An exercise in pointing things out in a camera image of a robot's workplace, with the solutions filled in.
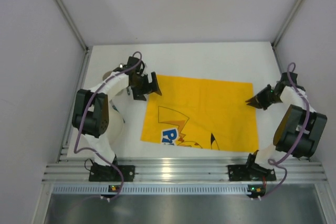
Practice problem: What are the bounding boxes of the left aluminium corner post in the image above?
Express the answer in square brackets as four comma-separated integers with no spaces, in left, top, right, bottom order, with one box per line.
[54,0,89,52]

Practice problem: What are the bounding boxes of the cream paper cup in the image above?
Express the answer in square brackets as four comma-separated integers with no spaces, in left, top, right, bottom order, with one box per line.
[101,72,120,98]

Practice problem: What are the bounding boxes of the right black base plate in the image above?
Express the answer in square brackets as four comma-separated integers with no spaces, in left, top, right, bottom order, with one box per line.
[227,164,277,182]

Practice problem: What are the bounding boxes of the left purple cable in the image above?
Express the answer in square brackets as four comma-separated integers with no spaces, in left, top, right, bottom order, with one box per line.
[73,51,144,201]

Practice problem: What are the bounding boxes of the aluminium corner post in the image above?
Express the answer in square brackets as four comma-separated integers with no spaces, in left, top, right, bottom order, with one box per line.
[54,0,89,52]
[271,0,305,48]

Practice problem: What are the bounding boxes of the right aluminium corner post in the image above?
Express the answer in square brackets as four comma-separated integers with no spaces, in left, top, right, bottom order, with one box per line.
[271,0,305,48]

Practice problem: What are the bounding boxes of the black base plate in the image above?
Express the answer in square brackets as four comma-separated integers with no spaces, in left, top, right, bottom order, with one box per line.
[227,164,277,182]
[89,163,135,182]

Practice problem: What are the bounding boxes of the cream upturned bowl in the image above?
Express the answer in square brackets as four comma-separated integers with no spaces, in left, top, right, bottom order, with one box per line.
[107,109,124,145]

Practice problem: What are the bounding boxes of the metal fork green handle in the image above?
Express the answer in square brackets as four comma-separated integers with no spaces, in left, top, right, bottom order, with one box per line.
[110,101,125,123]

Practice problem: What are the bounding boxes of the metal spoon green handle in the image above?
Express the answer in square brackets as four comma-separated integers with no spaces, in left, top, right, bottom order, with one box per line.
[117,63,131,96]

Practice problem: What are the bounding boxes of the aluminium mounting rail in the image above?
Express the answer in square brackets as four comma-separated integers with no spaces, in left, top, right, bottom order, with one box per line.
[42,157,328,184]

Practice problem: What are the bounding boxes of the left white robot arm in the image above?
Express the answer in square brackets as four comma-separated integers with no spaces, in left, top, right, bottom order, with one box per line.
[72,51,162,171]

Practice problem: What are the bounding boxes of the slotted cable duct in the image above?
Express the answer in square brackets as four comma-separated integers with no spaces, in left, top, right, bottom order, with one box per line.
[52,184,265,196]

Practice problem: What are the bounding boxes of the yellow printed cloth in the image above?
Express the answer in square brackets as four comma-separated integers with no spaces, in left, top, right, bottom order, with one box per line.
[141,75,259,152]

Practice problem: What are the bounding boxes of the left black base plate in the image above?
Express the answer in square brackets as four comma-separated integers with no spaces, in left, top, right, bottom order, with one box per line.
[89,163,135,182]

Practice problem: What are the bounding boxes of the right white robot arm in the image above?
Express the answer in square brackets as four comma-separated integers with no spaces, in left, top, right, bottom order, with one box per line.
[246,72,328,180]

